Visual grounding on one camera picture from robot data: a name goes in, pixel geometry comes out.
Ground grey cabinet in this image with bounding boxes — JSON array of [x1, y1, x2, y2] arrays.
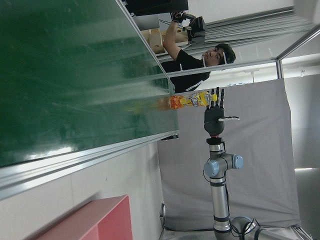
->
[[294, 167, 320, 228]]

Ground grey backdrop cloth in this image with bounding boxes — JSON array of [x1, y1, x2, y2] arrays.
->
[[157, 77, 301, 228]]

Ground pink basket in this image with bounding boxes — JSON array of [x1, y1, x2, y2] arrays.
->
[[29, 194, 133, 240]]

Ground black teleoperation glove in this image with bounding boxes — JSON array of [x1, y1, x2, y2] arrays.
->
[[169, 11, 188, 25]]

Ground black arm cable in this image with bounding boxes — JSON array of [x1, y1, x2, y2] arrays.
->
[[224, 184, 261, 238]]

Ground black teleoperation device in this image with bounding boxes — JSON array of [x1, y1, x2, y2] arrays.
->
[[186, 15, 206, 45]]

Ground aluminium table edge frame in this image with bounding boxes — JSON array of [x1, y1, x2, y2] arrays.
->
[[0, 0, 181, 201]]

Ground aluminium cage frame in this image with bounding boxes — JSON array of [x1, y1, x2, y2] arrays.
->
[[164, 23, 320, 80]]

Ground silver floor cloth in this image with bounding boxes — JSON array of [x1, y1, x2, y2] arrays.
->
[[159, 223, 313, 240]]

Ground black monitor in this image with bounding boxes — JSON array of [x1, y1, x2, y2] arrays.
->
[[124, 0, 189, 16]]

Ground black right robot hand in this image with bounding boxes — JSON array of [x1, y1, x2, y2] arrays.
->
[[204, 86, 241, 137]]

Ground grey slatted blinds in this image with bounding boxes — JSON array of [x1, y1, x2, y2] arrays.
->
[[204, 7, 313, 43]]

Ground grey box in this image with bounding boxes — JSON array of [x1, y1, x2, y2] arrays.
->
[[136, 13, 161, 31]]

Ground cardboard boxes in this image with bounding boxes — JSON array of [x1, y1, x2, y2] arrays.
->
[[142, 28, 188, 55]]

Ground green table mat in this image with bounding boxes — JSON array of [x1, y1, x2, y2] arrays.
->
[[0, 0, 180, 168]]

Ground black table clamp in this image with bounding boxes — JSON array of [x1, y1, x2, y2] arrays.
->
[[159, 133, 180, 141]]

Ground orange yellow drink bottle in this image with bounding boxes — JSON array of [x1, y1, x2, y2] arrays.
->
[[149, 91, 218, 112]]

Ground person in black shirt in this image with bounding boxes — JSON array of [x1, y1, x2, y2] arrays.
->
[[160, 19, 237, 94]]

